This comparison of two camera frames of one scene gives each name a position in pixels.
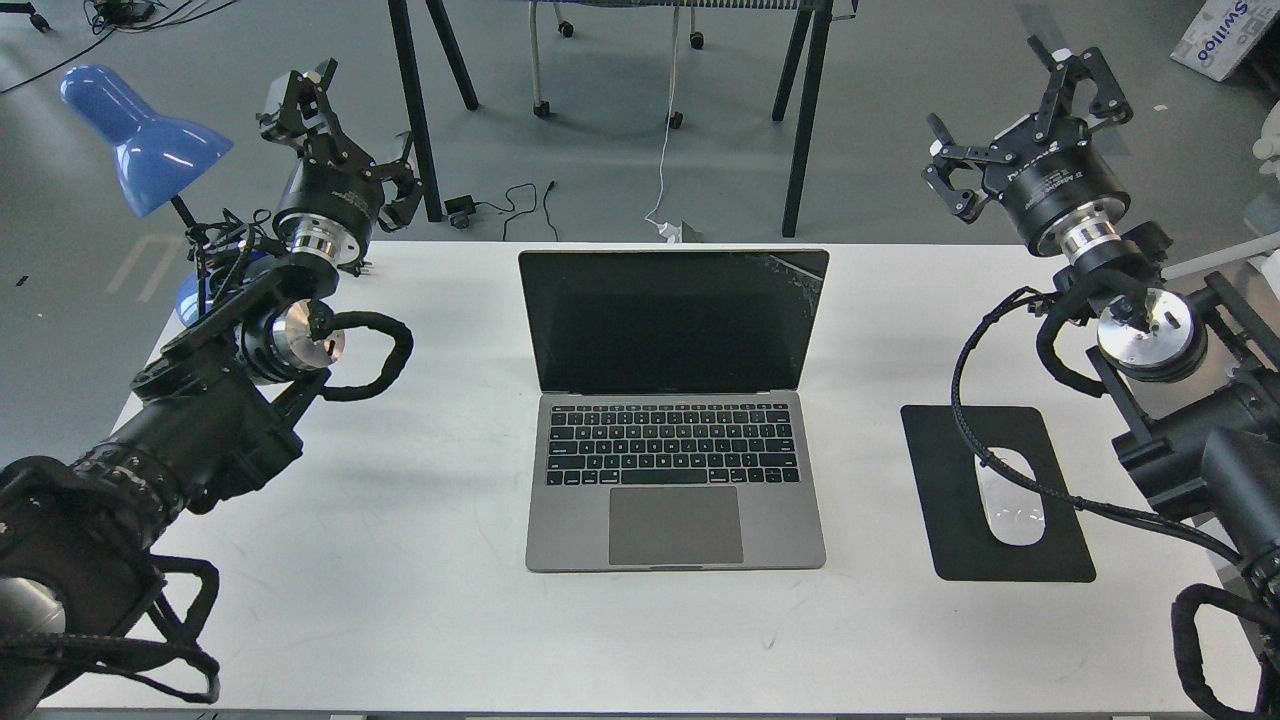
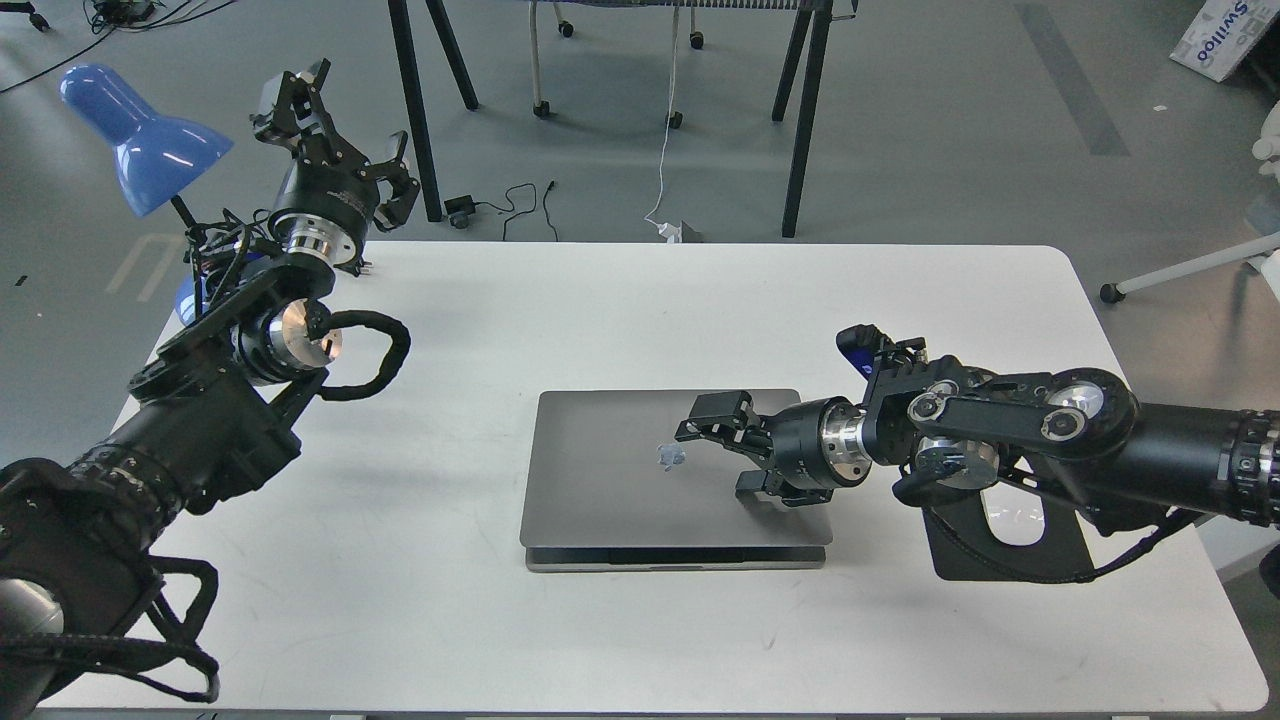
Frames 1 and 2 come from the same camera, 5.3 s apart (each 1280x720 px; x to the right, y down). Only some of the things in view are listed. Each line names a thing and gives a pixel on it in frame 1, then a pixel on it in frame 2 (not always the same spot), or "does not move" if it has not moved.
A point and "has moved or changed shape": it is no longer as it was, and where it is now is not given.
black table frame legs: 798,27 does not move
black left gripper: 328,175 does not move
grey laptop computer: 671,434 has moved or changed shape
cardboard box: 1223,33 does not move
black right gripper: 1037,180 → 824,442
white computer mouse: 1014,511 does not move
